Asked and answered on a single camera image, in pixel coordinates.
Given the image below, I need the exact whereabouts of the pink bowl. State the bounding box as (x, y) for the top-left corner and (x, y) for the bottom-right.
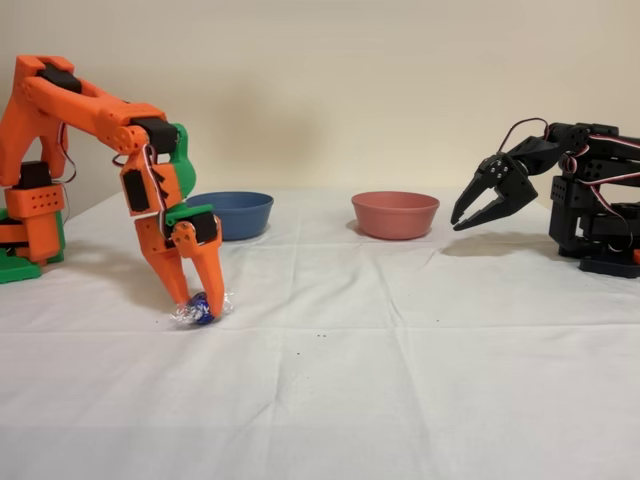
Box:
(350, 191), (441, 240)

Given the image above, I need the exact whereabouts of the servo cable of black arm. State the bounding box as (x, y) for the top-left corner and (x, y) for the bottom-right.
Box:
(498, 117), (551, 154)

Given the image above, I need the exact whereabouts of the servo cable of orange arm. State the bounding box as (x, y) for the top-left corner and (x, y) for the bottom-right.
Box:
(141, 143), (171, 239)

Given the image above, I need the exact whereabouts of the white tablecloth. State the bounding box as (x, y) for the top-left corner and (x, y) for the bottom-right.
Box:
(0, 185), (640, 480)

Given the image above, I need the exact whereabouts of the blue bowl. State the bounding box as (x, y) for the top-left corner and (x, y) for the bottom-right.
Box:
(184, 191), (275, 242)

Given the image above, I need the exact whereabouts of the blue candy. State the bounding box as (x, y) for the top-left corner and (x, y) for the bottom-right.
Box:
(168, 288), (236, 330)

